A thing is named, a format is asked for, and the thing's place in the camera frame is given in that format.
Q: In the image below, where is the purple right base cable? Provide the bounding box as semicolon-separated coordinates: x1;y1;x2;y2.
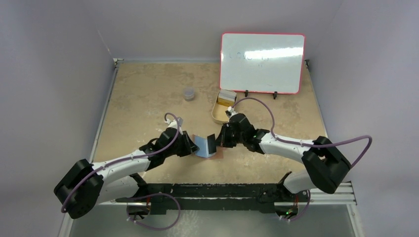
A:
279;191;310;223

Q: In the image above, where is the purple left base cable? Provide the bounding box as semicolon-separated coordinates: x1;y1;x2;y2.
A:
126;192;182;231

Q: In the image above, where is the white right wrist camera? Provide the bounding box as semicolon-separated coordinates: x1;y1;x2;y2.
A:
225;106;234;117

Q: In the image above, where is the grey credit card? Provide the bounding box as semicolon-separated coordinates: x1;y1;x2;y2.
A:
207;134;217;155

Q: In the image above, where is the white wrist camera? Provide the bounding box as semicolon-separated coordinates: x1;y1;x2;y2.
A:
225;106;234;117
165;117;183;129

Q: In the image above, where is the stack of cards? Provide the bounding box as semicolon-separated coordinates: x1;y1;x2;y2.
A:
217;90;237;107

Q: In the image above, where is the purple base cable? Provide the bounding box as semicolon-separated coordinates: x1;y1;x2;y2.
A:
126;192;182;231
279;191;310;223

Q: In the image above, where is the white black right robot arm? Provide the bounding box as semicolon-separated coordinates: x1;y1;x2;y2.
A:
193;114;351;201

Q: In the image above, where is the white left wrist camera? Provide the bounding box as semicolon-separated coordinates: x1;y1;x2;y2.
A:
165;117;183;129

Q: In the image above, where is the brown leather card holder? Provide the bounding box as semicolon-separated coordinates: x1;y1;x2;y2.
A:
193;134;224;160

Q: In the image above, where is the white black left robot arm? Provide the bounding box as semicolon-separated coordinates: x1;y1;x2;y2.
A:
53;127;199;219

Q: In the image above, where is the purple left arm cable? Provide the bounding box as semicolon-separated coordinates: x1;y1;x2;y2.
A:
61;113;183;214

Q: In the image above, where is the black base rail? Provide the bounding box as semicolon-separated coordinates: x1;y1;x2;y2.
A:
116;183;308;217

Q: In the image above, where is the red framed whiteboard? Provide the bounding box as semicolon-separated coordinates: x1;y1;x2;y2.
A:
219;32;305;94

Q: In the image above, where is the beige oval plastic tray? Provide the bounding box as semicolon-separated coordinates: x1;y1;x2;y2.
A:
211;92;229;124

